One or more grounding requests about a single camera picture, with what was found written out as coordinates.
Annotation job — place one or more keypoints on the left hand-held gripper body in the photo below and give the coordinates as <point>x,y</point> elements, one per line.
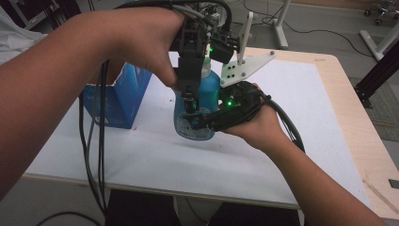
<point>191,62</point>

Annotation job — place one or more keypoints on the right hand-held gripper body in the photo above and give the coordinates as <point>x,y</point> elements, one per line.
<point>241,103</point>

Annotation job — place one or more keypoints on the blue bottle with white cap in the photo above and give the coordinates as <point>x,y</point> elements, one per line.
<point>208,91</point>

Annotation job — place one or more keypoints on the blue cardboard carton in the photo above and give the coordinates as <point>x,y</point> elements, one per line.
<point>125,97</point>

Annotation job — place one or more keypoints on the person's right hand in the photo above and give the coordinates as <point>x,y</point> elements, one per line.
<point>263,128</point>

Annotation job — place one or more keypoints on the person's left hand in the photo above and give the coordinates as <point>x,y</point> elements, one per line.
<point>141,37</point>

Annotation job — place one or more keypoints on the white table mat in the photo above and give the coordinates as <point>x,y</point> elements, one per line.
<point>188,166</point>

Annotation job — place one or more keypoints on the white-legged desk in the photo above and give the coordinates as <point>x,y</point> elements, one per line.
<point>280,28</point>

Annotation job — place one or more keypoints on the black metal stand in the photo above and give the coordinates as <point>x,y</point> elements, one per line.
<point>379,75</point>

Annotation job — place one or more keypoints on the wheeled office stool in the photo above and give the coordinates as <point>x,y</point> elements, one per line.
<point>381,12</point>

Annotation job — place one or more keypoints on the dark tape patch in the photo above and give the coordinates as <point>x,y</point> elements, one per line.
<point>394,183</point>

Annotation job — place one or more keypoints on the white cloth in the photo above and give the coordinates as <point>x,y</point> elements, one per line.
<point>15,40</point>

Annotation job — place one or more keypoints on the white metal frame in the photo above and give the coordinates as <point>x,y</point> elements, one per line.
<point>376,47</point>

